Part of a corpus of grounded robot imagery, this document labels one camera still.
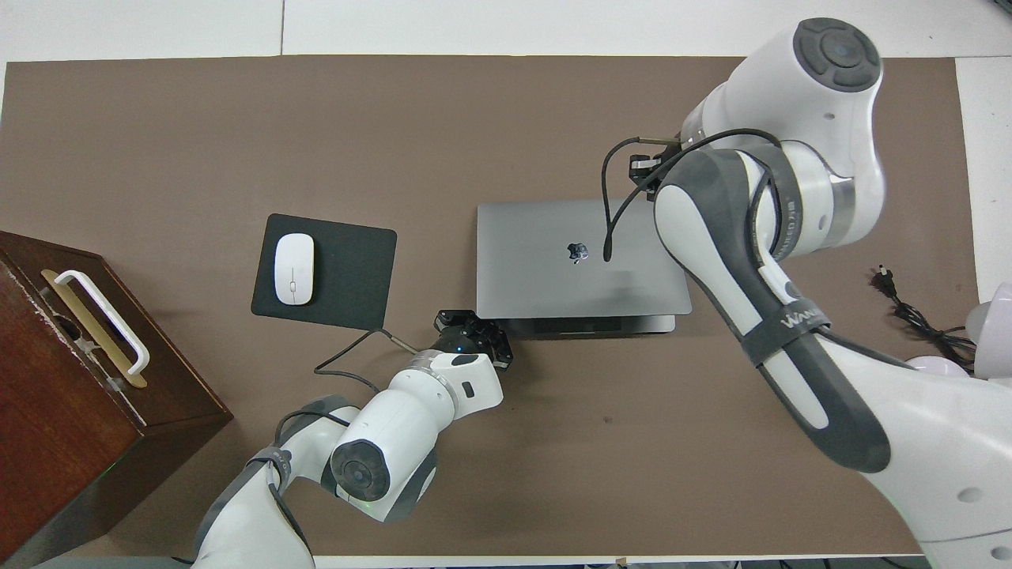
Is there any dark wooden box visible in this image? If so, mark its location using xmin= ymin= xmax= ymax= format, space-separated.
xmin=0 ymin=231 xmax=234 ymax=568

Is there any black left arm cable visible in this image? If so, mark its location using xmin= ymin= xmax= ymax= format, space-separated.
xmin=267 ymin=328 xmax=420 ymax=554

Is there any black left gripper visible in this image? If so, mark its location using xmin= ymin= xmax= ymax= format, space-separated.
xmin=433 ymin=310 xmax=513 ymax=371

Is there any black lamp power cord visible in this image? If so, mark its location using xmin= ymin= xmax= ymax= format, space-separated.
xmin=872 ymin=266 xmax=977 ymax=368

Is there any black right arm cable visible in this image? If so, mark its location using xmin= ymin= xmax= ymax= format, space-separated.
xmin=601 ymin=129 xmax=784 ymax=262

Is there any white box handle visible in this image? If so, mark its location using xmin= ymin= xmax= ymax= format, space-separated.
xmin=54 ymin=270 xmax=151 ymax=376

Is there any brown table mat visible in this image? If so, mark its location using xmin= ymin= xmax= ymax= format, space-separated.
xmin=0 ymin=55 xmax=985 ymax=558

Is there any brass handle plate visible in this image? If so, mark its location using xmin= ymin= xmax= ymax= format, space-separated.
xmin=41 ymin=269 xmax=149 ymax=390

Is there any white computer mouse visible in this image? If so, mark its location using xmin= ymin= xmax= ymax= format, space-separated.
xmin=274 ymin=232 xmax=315 ymax=306

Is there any black mouse pad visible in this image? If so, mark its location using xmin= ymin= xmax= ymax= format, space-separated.
xmin=251 ymin=213 xmax=398 ymax=333

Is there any white desk lamp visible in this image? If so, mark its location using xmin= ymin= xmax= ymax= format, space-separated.
xmin=905 ymin=282 xmax=1012 ymax=380

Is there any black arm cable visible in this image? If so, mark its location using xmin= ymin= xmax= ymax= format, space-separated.
xmin=267 ymin=328 xmax=420 ymax=554
xmin=601 ymin=129 xmax=784 ymax=262

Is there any grey laptop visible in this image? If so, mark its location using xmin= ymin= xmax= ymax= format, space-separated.
xmin=476 ymin=198 xmax=693 ymax=339

